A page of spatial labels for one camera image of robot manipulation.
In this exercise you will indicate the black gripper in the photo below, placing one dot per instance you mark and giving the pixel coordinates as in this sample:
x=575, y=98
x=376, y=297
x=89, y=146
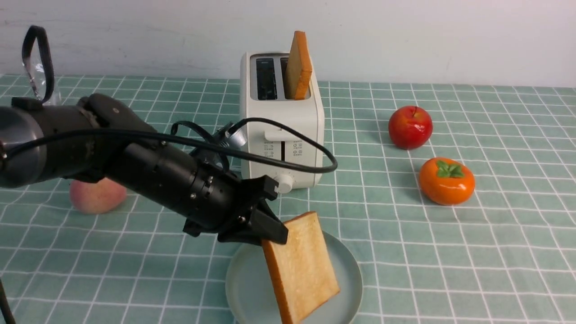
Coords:
x=234, y=209

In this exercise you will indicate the toast slice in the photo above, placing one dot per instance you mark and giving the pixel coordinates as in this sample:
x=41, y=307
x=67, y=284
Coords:
x=301, y=265
x=298, y=71

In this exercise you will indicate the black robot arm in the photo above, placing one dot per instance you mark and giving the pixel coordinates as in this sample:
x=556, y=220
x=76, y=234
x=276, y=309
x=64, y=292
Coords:
x=101, y=137

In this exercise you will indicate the pale green round plate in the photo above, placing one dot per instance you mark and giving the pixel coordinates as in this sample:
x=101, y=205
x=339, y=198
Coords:
x=251, y=295

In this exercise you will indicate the white two-slot toaster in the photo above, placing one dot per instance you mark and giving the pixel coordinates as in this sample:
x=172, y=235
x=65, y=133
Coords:
x=262, y=95

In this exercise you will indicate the pink peach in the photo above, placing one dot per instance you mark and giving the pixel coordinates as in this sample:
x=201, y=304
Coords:
x=96, y=198

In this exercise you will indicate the red apple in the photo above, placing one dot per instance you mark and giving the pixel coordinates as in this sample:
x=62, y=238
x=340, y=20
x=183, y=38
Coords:
x=410, y=127

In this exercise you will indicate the orange persimmon with green leaf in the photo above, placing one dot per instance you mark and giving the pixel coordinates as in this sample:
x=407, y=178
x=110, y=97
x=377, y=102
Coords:
x=446, y=182

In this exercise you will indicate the green checkered tablecloth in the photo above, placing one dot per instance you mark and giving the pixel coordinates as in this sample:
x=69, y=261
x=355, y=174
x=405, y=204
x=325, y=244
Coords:
x=505, y=256

